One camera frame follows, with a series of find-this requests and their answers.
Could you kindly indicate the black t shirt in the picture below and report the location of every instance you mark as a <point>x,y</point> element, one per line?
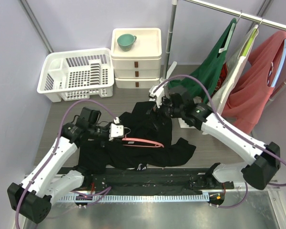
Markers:
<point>95,158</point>

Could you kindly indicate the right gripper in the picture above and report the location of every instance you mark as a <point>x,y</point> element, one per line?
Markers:
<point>155,112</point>

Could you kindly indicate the white plastic basket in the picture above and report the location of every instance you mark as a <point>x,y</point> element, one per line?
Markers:
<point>76,75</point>

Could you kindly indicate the green t shirt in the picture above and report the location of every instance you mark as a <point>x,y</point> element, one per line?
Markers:
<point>207,73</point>

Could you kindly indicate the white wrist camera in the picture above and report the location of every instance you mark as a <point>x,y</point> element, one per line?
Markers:
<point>158,96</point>
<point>116,129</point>

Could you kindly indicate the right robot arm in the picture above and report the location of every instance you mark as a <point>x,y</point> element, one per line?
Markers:
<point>257,168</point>

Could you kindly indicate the white t shirt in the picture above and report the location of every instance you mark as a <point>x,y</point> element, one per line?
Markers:
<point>229,76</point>

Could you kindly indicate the metal clothes rack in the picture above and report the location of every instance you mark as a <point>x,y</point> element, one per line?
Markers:
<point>258,19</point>

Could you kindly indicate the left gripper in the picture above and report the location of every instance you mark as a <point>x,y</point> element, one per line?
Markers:
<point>107,142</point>

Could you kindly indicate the lime green hanger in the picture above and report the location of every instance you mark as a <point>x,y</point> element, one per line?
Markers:
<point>251,39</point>

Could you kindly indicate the light blue hanger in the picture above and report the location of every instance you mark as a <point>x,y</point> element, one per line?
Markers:
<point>273,82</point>

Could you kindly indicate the white cable duct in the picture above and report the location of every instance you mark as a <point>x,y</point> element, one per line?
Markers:
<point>72,197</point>

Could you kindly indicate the pink hanger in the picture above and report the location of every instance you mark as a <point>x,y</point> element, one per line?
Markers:
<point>139,142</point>

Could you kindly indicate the green cup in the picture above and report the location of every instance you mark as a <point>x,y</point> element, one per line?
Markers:
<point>126,41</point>

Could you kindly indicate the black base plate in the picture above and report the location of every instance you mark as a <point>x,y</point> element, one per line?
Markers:
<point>154,182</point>

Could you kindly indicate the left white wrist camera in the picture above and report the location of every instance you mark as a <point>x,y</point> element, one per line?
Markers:
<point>116,129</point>

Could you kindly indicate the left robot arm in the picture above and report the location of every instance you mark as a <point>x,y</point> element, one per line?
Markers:
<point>34,196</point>

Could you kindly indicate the white drawer unit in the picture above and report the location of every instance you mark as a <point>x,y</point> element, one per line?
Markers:
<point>140,67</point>

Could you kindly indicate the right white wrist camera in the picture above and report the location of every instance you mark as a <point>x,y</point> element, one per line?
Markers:
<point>158,96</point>

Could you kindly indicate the salmon pink t shirt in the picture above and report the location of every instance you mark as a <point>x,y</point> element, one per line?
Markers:
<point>247,100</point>

